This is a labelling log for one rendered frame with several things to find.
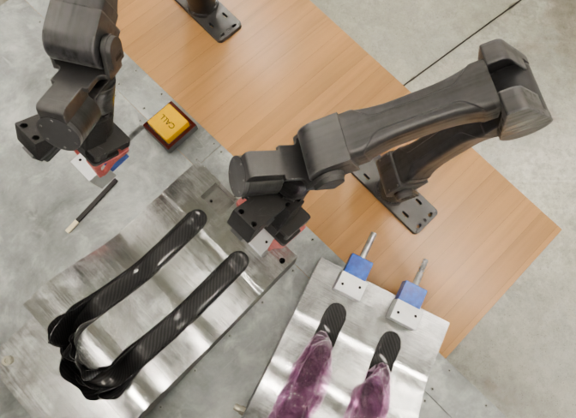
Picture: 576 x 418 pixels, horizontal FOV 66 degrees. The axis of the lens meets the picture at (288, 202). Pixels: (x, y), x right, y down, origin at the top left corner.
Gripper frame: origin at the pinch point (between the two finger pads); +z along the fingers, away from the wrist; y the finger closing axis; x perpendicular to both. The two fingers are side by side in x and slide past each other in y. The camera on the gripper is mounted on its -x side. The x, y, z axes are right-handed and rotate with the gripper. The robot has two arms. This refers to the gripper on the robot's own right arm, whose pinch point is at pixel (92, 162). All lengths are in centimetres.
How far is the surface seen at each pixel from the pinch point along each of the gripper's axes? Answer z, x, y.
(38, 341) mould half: 20.5, -21.0, 13.9
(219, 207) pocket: 2.7, 13.1, 19.2
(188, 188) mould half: 1.2, 10.3, 13.1
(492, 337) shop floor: 59, 90, 104
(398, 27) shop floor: 26, 159, -5
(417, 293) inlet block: -4, 25, 56
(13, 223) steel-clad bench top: 22.4, -10.8, -9.2
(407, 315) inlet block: -4, 20, 57
